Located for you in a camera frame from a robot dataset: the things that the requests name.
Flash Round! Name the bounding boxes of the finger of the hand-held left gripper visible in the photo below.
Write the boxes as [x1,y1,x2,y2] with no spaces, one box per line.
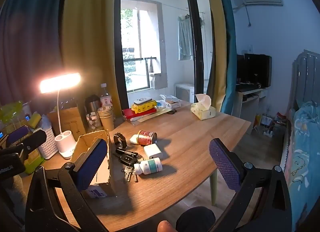
[5,125,32,147]
[0,129,48,158]

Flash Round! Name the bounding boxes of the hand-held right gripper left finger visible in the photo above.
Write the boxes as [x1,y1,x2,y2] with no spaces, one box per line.
[25,137,110,232]

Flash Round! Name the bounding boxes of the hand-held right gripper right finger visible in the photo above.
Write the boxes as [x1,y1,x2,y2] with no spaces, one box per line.
[209,137,293,232]

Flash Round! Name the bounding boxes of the cardboard box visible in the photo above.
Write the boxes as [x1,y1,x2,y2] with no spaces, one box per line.
[70,129,118,199]

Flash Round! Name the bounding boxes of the black oblong key fob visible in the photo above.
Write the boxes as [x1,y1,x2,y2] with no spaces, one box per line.
[115,148,139,158]

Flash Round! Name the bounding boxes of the brown leather strap watch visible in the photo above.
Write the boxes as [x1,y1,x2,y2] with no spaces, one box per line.
[113,132,127,149]

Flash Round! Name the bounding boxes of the white pill bottle green label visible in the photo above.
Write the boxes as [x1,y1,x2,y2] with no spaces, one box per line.
[134,157,163,175]

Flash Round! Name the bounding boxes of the red can with gold lid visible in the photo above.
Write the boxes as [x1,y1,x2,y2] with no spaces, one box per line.
[129,130,157,146]

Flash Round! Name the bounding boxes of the white plug charger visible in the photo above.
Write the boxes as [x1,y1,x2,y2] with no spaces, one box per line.
[144,143,163,160]

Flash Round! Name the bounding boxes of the person's right hand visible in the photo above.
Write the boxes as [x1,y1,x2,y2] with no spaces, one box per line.
[157,220,175,232]

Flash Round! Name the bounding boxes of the white woven plastic basket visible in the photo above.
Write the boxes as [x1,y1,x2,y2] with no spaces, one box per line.
[34,127,58,160]

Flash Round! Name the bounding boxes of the clear bluish plastic bag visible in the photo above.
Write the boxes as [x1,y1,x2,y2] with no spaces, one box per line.
[40,115,53,131]

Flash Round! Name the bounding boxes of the yellow green sponge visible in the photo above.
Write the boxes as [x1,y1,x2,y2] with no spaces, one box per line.
[27,112,43,129]

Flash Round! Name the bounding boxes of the green packaging box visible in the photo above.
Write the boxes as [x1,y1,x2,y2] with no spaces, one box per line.
[24,147,47,175]

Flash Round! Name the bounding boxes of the small white blue-printed box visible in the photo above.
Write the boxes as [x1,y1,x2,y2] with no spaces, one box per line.
[85,183,108,199]

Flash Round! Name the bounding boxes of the white desk lamp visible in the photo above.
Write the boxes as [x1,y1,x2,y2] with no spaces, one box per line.
[39,72,82,160]

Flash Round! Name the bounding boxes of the brown lamp packaging box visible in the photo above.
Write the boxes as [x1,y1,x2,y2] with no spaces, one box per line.
[47,107,87,135]

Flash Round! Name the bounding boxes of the glass cup with stickers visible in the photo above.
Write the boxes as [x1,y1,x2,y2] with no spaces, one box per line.
[86,113,100,132]

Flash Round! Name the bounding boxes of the stack of brown paper cups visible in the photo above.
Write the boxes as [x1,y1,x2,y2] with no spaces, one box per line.
[97,106,115,131]

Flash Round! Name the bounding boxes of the yellow tissue pack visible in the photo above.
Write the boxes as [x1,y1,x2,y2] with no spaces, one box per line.
[190,93,216,121]

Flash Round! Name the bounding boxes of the steel thermos flask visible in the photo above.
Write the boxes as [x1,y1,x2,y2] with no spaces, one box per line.
[84,95,101,116]

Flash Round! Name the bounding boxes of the person's dark trouser leg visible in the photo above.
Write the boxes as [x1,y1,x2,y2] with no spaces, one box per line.
[175,206,216,232]

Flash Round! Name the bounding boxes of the red book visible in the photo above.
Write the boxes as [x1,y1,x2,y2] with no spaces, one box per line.
[122,108,158,120]

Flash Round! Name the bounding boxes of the white computer desk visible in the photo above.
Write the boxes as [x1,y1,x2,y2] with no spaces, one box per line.
[235,87,268,120]

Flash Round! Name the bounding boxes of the clear plastic water bottle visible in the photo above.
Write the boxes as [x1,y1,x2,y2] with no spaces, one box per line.
[100,83,113,108]

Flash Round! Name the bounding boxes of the clear folder with papers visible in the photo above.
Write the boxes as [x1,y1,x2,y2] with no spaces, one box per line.
[130,109,170,123]

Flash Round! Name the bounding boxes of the yellow printed packet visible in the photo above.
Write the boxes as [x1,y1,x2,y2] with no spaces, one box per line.
[132,100,157,114]

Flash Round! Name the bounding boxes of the blue cartoon printed blanket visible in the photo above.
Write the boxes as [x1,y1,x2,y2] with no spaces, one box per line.
[284,100,320,232]

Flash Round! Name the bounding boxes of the white balcony appliance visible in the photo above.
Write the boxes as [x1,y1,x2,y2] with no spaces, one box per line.
[174,82,195,103]

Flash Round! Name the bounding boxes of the white plastic packet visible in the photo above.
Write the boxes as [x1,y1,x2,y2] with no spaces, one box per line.
[155,94,173,110]

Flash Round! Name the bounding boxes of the dark blue curtain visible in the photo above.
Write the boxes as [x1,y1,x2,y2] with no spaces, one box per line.
[0,0,70,112]
[212,0,237,116]

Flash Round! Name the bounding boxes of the black computer monitor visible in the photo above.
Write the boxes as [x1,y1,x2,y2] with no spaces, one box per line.
[244,53,272,88]

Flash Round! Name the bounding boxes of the yellow curtain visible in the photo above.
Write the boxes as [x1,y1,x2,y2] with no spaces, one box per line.
[61,0,123,122]
[201,0,228,112]

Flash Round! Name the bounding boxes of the grey padded headboard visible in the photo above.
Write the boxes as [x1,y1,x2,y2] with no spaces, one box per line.
[287,49,320,112]

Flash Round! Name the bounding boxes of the hanging pale green clothing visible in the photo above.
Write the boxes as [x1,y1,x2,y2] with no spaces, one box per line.
[178,14,194,61]

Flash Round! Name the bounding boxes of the white wall air conditioner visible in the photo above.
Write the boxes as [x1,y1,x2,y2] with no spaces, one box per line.
[234,0,284,10]

